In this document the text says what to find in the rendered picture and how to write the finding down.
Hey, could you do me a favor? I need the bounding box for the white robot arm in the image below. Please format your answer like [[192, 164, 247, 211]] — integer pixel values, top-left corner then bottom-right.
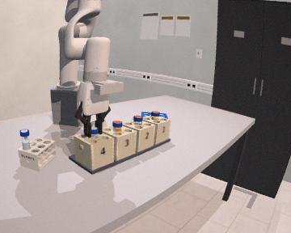
[[57, 0, 124, 95]]

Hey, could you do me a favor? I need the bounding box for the beige bucket adapter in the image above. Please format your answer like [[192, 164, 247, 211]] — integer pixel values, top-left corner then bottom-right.
[[122, 120, 156, 152], [143, 115, 171, 145], [103, 125, 137, 161], [74, 133, 114, 171]]

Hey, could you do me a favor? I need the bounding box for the blue tube rack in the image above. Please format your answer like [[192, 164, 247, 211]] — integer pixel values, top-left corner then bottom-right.
[[141, 112, 168, 119]]

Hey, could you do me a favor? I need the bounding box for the beige tube rack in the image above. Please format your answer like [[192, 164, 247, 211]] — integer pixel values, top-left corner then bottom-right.
[[18, 137, 57, 172]]

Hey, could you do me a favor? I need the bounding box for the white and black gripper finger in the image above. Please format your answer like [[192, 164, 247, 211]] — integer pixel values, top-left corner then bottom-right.
[[75, 102, 91, 138], [95, 107, 111, 135]]

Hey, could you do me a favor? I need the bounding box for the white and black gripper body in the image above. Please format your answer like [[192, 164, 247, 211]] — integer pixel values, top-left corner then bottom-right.
[[77, 80, 109, 116]]

